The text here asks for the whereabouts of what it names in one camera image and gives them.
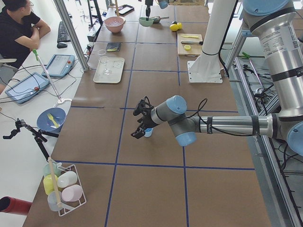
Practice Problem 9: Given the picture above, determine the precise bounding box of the yellow plastic knife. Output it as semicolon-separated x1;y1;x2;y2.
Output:
181;35;199;38

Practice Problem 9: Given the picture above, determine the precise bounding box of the small black tripod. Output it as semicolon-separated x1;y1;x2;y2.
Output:
2;118;59;162

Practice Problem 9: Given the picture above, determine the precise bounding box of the red cylinder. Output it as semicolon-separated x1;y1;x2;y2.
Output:
0;196;32;216

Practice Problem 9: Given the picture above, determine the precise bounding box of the blue teach pendant near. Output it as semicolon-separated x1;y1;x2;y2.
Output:
5;72;50;104

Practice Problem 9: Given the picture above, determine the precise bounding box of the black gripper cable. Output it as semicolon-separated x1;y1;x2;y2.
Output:
187;98;258;137

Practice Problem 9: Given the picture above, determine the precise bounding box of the black computer mouse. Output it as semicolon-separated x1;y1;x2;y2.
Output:
56;42;68;49

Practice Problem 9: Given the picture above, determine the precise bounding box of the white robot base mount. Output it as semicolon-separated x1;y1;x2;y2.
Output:
188;0;237;83

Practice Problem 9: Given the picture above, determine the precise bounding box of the blue bowl with fork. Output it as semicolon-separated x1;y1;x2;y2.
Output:
36;107;66;134

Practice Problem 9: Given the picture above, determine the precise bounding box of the yellow lemon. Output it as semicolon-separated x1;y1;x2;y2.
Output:
169;24;179;32
177;22;182;30

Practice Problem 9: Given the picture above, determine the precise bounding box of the blue teach pendant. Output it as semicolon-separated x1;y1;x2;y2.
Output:
5;72;50;104
46;54;75;78

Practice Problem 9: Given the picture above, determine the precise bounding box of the grey yellow folded cloth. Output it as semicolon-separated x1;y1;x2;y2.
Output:
106;42;121;52

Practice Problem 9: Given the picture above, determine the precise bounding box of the small clear glass dish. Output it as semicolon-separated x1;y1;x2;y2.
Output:
98;49;107;56

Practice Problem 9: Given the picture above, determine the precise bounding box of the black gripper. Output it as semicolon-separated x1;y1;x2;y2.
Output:
131;96;157;139
145;0;153;21

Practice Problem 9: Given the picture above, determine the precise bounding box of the person in black shirt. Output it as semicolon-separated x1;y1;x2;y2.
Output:
0;0;51;69

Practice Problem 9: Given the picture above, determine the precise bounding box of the lemon half slice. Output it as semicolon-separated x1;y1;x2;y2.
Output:
184;44;191;51

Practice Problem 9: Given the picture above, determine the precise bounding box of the blue teach pendant far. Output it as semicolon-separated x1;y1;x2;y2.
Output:
46;54;75;78

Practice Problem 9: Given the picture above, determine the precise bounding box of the metal scoop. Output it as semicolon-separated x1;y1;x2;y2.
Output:
150;16;169;24

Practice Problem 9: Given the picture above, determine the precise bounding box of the yellow lemon upper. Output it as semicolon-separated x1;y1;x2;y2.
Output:
177;22;182;30

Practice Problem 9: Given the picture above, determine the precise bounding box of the light green bowl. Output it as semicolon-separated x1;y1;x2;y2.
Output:
139;17;154;27

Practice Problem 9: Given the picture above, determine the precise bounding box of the black keyboard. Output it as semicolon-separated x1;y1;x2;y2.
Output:
57;21;71;43

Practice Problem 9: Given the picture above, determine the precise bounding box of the white wire cup rack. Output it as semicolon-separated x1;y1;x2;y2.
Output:
43;157;87;217

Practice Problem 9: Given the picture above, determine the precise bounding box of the steel muddler black tip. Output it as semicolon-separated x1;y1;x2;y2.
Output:
181;41;204;45

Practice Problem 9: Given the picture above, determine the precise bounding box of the cream bear tray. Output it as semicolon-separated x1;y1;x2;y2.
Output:
93;56;125;84

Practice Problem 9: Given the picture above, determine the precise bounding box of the wooden cutting board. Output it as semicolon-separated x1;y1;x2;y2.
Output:
177;34;203;56

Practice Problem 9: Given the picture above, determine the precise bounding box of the pink bowl of ice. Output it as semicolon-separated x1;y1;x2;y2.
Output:
104;17;126;33

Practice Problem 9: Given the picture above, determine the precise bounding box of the light blue plastic cup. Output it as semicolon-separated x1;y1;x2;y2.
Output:
144;128;153;138

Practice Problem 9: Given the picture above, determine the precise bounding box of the clear wine glass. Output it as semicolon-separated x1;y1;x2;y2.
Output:
99;56;111;75

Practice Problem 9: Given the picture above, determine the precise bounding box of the aluminium frame post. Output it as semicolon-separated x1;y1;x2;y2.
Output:
54;0;90;72

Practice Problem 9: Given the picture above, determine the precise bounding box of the yellow lemon lower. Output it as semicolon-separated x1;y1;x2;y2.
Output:
169;24;179;32

